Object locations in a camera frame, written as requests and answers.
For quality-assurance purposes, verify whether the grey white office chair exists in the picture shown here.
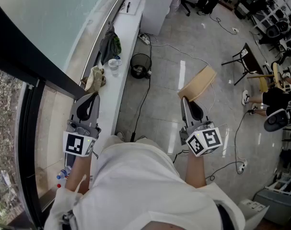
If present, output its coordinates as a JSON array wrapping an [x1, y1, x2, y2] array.
[[264, 108, 290, 132]]

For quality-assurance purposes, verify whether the black floor cable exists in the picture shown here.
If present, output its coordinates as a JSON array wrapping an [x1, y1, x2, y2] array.
[[130, 34, 152, 142]]

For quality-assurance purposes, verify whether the person's right forearm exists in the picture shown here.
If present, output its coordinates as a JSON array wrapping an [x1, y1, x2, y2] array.
[[185, 152, 207, 189]]

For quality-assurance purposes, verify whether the white open box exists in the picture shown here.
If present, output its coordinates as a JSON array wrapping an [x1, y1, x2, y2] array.
[[238, 199, 270, 228]]

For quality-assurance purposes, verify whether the clear plastic bag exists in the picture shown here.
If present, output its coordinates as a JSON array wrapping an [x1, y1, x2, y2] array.
[[168, 0, 182, 18]]

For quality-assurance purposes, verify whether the black waste bin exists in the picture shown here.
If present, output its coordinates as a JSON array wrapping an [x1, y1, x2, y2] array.
[[130, 53, 152, 80]]

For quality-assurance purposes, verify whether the yellow round table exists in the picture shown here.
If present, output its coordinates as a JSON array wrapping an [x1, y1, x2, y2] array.
[[247, 62, 284, 93]]

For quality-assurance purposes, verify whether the white tray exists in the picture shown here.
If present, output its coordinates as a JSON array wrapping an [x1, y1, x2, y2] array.
[[118, 0, 141, 16]]

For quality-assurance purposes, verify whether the dark plastic bag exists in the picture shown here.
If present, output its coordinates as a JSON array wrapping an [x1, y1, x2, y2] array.
[[99, 21, 122, 66]]

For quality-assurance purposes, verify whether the black window frame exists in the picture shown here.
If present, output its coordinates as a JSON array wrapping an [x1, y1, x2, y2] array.
[[0, 0, 91, 230]]

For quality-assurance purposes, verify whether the black metal chair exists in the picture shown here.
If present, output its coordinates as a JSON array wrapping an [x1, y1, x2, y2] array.
[[221, 42, 265, 86]]

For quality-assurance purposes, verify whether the grey storage box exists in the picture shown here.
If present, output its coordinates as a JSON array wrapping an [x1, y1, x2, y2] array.
[[253, 187, 291, 225]]

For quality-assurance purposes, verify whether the white power strip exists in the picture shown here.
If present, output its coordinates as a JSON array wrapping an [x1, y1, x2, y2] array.
[[237, 161, 248, 174], [138, 33, 151, 45]]

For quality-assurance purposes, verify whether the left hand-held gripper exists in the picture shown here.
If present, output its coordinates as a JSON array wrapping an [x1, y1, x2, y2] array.
[[63, 92, 102, 157]]

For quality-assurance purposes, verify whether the person's white shirt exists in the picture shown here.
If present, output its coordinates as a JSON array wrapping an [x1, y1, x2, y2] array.
[[44, 142, 246, 230]]

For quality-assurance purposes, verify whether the beige cloth bag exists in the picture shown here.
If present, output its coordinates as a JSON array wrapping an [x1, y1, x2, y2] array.
[[81, 65, 107, 93]]

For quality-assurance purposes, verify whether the white cabinet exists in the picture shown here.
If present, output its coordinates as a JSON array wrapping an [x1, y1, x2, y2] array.
[[140, 0, 177, 36]]

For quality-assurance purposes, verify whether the black office chair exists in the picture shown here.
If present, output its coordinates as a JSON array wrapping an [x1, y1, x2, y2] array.
[[259, 20, 291, 45]]

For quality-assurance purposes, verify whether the white floor cable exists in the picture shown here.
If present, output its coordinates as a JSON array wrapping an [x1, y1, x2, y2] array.
[[151, 42, 217, 116]]

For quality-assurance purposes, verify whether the person's left forearm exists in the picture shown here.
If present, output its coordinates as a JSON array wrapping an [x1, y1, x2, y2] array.
[[64, 153, 93, 194]]

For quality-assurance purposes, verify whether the blue-capped water bottle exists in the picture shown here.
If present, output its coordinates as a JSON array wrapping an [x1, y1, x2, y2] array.
[[56, 165, 72, 180]]

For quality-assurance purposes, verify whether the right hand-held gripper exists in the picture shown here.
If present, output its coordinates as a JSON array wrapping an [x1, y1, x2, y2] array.
[[179, 96, 223, 157]]

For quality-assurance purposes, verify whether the clear plastic cup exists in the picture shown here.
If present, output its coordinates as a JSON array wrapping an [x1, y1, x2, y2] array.
[[108, 58, 123, 77]]

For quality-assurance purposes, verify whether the tan plastic container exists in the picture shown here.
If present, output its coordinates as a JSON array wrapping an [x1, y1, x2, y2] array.
[[177, 65, 218, 103]]

